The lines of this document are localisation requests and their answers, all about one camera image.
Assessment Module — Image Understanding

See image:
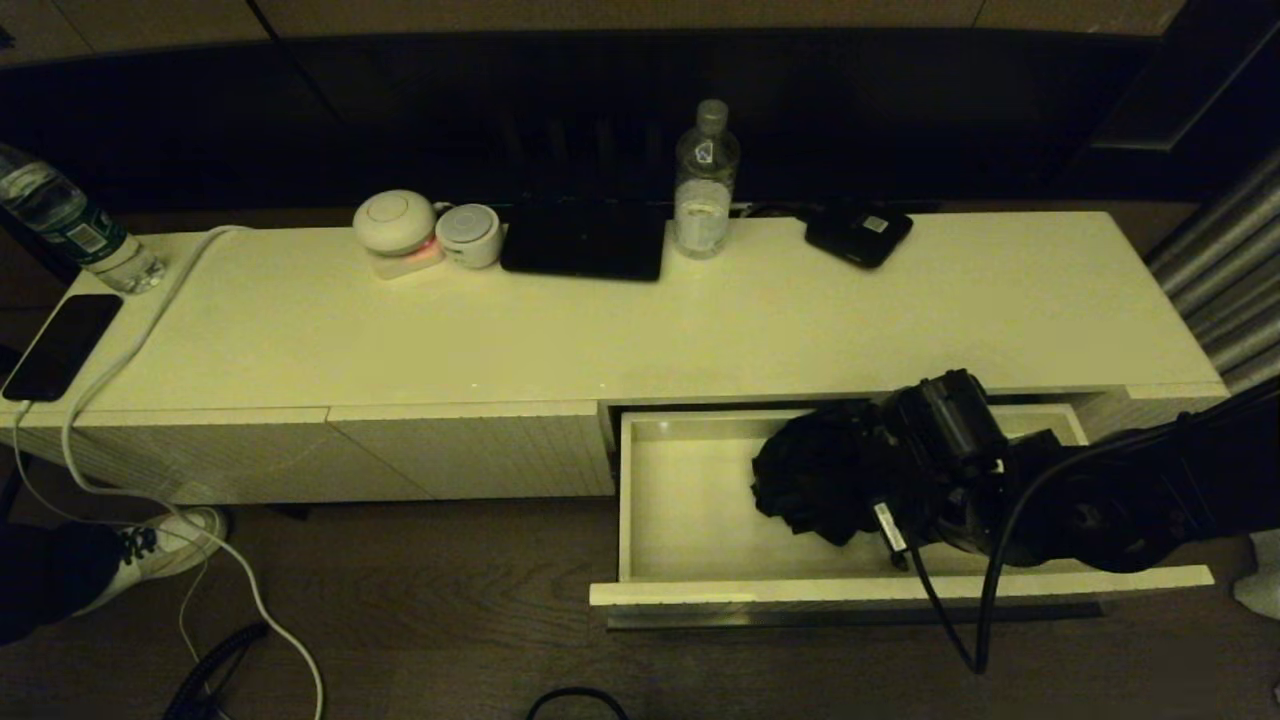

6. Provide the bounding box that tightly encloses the black folding umbrella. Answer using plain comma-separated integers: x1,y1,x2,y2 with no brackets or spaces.
750,400,901,546

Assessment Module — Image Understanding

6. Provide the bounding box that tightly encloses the small white round speaker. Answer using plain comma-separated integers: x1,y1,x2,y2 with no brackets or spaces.
436,204,504,270

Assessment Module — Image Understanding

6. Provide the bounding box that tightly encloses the white sneaker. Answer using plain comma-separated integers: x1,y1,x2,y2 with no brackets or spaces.
75,507,229,616

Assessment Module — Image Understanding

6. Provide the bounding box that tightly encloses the thick white power cord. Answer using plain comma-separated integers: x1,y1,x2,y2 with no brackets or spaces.
62,226,327,720

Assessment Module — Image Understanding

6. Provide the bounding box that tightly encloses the black flat set-top box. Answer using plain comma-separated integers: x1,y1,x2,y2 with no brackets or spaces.
500,198,667,283

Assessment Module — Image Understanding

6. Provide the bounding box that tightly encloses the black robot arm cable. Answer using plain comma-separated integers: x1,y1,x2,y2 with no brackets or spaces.
905,428,1191,676

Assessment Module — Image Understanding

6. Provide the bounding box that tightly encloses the black looped floor cable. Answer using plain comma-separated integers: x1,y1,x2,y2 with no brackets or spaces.
525,686,629,720

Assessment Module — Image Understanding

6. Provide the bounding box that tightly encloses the thin white charging cable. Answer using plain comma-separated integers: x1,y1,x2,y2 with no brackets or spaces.
10,400,231,720

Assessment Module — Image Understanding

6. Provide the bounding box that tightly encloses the small black router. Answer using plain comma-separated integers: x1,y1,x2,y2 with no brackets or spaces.
805,204,914,269

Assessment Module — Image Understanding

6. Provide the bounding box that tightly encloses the large white round lamp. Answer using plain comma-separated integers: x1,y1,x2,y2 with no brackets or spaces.
353,190,447,281

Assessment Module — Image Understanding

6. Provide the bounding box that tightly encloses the clear water bottle grey cap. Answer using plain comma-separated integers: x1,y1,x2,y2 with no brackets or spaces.
672,98,742,259

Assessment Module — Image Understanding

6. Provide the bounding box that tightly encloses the white drawer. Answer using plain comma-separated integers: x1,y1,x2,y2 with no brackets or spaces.
588,400,1216,631

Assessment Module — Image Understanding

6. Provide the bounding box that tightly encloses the black smartphone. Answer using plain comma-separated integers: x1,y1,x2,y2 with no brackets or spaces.
2,294,124,404

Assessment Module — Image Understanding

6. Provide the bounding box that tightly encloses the black coiled cable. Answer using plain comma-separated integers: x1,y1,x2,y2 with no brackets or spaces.
163,622,273,720

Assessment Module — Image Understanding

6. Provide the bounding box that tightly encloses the grey curtain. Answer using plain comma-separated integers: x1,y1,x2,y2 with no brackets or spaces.
1145,150,1280,621

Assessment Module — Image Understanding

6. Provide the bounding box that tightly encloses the white low cabinet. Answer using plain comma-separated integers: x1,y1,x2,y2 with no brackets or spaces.
0,210,1229,506

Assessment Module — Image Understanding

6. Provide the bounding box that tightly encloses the water bottle green label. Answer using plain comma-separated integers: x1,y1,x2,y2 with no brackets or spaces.
0,145,169,296

